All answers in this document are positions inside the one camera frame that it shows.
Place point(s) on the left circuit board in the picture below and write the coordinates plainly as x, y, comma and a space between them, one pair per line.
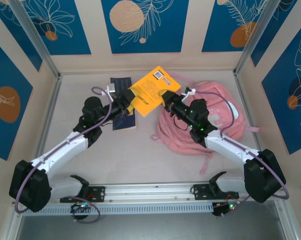
81, 207

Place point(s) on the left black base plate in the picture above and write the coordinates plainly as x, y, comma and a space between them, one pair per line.
98, 193

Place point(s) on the aluminium frame leg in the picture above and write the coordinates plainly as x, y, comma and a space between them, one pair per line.
288, 222
10, 227

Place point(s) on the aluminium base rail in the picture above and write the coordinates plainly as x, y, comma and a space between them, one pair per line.
153, 190

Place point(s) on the dark blue labelled book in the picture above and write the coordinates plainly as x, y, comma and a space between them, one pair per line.
124, 123

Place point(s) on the right circuit board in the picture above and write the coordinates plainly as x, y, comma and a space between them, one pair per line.
225, 208

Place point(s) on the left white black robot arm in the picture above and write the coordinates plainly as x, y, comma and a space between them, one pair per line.
65, 147

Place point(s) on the right aluminium frame leg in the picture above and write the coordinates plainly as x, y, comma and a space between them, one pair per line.
288, 222

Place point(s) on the aluminium side rail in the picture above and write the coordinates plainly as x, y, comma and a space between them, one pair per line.
51, 105
243, 95

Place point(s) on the dark blue barcode booklet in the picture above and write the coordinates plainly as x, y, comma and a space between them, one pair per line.
120, 83

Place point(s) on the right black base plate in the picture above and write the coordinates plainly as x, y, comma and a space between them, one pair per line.
200, 192

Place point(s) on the yellow book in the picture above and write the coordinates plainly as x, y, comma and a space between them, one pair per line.
153, 87

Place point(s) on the right aluminium corner post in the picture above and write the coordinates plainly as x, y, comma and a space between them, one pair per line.
255, 32

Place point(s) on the right aluminium side rail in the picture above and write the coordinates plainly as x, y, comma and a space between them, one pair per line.
243, 95

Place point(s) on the aluminium corner post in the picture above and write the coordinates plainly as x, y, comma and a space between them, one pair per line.
32, 32
255, 32

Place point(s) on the left aluminium side rail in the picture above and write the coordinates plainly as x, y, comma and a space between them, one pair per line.
51, 105

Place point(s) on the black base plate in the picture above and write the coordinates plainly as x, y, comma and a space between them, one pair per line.
98, 193
200, 192

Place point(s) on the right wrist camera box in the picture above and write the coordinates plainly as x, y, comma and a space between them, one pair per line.
189, 91

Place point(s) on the left aluminium corner post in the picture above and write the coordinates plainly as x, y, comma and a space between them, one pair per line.
32, 32

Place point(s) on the circuit board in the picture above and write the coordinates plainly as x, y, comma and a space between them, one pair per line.
81, 207
225, 208

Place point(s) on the left aluminium frame leg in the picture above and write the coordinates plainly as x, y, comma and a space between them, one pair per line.
10, 227

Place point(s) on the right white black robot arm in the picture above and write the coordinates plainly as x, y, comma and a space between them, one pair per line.
228, 147

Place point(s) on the pink backpack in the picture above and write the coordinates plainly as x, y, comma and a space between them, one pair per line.
215, 100

